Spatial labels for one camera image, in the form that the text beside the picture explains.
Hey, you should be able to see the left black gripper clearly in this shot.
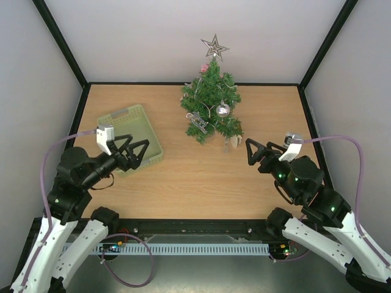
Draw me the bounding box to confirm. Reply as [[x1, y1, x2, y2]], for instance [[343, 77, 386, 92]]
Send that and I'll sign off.
[[81, 134, 150, 189]]

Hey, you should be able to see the light green plastic basket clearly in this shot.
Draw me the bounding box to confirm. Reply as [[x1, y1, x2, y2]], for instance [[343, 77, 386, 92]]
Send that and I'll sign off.
[[97, 104, 164, 178]]

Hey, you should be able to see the silver bauble ornament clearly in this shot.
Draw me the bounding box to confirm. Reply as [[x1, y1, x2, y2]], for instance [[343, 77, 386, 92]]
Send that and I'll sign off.
[[216, 101, 230, 118]]

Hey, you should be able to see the small green christmas tree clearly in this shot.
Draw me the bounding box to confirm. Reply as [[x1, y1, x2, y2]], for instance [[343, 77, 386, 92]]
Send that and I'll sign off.
[[180, 57, 244, 145]]

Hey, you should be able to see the fairy light string wire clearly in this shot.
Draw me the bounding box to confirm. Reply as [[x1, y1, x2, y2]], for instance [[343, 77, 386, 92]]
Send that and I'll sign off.
[[183, 76, 242, 129]]

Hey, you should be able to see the pink felt bow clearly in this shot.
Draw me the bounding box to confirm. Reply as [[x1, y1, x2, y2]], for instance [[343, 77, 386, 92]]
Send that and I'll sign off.
[[200, 63, 209, 73]]

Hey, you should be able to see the silver star ornament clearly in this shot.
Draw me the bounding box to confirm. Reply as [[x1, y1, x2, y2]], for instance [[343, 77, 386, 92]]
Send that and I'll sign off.
[[201, 34, 230, 62]]

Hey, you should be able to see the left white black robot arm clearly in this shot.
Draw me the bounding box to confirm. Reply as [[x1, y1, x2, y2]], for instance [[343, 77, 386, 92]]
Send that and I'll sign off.
[[10, 134, 150, 292]]

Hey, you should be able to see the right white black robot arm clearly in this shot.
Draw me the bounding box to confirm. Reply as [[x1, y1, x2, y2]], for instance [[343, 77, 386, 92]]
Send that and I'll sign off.
[[246, 134, 390, 292]]

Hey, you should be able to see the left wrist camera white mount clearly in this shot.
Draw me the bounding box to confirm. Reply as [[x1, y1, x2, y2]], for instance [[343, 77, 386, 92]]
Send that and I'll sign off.
[[96, 124, 115, 156]]

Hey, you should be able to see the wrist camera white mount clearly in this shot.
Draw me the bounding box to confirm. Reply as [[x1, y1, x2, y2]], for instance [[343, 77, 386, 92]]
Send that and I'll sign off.
[[279, 132, 304, 162], [96, 124, 115, 156]]

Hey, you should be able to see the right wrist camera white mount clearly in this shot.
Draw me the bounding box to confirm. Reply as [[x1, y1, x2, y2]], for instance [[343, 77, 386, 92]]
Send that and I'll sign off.
[[279, 132, 304, 162]]

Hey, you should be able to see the black enclosure frame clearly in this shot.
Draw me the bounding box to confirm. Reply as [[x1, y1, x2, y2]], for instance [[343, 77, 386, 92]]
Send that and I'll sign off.
[[0, 0, 391, 293]]

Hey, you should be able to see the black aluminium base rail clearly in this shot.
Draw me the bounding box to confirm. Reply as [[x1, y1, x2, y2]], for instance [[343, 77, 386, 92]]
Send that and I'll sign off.
[[90, 208, 284, 243]]

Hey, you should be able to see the light blue slotted cable duct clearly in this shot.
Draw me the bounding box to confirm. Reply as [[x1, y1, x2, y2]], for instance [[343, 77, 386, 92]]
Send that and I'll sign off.
[[62, 241, 270, 256]]

